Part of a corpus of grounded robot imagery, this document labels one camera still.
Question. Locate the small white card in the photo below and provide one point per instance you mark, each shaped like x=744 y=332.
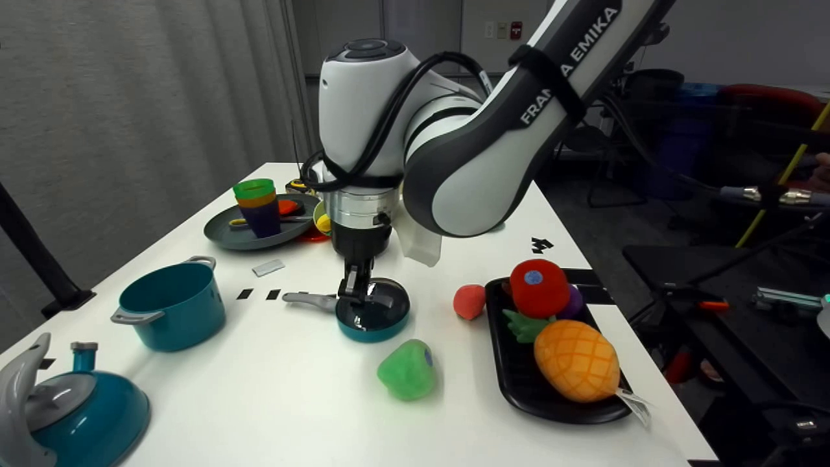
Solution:
x=268 y=268

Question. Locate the blue bin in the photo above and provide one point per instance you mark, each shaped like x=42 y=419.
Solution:
x=683 y=131

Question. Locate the purple stacking cup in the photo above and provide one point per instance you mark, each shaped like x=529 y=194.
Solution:
x=263 y=220

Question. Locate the orange stacking cup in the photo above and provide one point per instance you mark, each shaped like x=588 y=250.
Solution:
x=257 y=206

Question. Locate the teal toy kettle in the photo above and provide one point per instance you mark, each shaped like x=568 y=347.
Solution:
x=93 y=424

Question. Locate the red flat toy piece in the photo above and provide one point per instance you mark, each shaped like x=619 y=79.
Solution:
x=314 y=237

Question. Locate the purple plush fruit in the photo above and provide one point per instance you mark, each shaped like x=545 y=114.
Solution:
x=573 y=302

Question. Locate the green stacking cup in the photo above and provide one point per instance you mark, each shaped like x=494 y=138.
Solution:
x=256 y=190

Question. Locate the yellow pole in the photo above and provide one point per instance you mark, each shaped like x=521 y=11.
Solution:
x=782 y=176

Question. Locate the red plush apple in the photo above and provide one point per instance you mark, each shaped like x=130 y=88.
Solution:
x=541 y=289

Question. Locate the black plastic tray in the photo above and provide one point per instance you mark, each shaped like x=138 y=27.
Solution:
x=520 y=381

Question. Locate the red chair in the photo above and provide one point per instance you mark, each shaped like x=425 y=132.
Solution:
x=769 y=98

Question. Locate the green plush pear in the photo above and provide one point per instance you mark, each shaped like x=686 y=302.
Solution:
x=407 y=371

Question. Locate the teal toy pot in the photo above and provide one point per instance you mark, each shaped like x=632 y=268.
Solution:
x=178 y=312

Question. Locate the black tape pieces cluster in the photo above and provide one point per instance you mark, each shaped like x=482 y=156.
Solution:
x=541 y=243

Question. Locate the orange toy food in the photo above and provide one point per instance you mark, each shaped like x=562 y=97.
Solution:
x=288 y=208

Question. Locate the grey round plate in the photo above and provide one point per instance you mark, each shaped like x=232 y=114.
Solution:
x=224 y=233

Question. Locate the black stand leg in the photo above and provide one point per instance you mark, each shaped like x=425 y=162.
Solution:
x=34 y=254

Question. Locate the teal frying pan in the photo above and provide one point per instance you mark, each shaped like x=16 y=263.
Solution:
x=379 y=335

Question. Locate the small red toy tomato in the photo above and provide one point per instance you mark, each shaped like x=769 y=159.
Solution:
x=470 y=302

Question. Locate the yellow-green toy avocado half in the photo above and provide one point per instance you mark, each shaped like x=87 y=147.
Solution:
x=322 y=224

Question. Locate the white plush tag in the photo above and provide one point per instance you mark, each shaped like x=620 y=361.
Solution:
x=637 y=411

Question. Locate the orange plush pineapple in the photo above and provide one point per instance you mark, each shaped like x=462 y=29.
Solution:
x=573 y=361

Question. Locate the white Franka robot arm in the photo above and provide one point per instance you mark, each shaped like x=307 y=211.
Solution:
x=482 y=156

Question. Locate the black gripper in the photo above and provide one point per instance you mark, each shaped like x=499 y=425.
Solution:
x=361 y=242

